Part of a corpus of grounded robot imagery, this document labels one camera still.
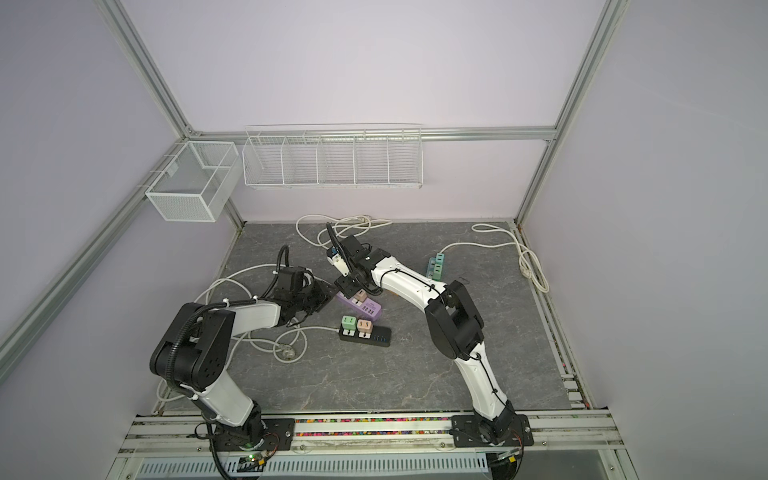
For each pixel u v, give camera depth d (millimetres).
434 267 988
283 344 874
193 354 475
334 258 826
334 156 978
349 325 864
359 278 676
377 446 735
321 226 1212
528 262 1097
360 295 914
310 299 834
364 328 854
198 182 972
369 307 936
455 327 535
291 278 769
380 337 868
